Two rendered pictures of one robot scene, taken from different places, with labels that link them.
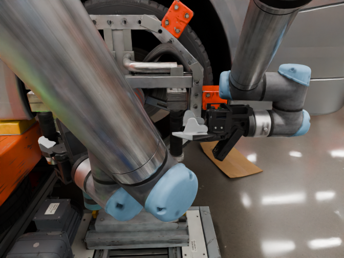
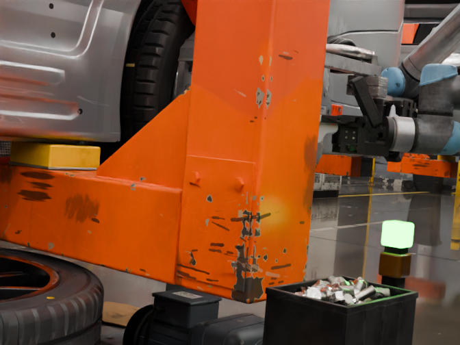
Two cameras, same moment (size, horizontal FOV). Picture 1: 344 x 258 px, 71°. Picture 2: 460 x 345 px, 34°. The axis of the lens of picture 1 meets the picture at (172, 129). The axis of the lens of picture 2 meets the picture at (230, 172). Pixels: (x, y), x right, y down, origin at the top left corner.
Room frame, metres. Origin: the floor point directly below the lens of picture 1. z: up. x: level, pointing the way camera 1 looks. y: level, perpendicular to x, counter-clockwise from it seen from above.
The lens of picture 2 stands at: (-0.38, 1.65, 0.78)
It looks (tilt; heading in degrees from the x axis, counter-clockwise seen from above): 3 degrees down; 311
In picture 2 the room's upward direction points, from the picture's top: 5 degrees clockwise
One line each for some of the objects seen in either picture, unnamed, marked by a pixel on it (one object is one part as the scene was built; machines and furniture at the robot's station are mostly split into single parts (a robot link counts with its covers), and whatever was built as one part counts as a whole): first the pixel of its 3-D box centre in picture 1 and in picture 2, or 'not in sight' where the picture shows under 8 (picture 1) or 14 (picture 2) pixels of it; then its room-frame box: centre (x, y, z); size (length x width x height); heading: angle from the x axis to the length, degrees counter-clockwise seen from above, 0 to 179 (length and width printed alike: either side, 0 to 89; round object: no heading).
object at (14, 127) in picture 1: (12, 123); (55, 155); (0.93, 0.68, 0.71); 0.14 x 0.14 x 0.05; 2
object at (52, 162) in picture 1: (49, 135); not in sight; (0.57, 0.33, 0.83); 0.04 x 0.04 x 0.16
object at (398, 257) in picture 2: not in sight; (394, 264); (0.21, 0.53, 0.59); 0.04 x 0.04 x 0.04; 2
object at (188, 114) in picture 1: (188, 120); not in sight; (0.61, -0.05, 0.85); 0.09 x 0.03 x 0.06; 85
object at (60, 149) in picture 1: (77, 163); (361, 134); (0.48, 0.23, 0.80); 0.12 x 0.08 x 0.09; 47
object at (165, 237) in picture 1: (140, 214); not in sight; (0.98, 0.17, 0.13); 0.50 x 0.36 x 0.10; 92
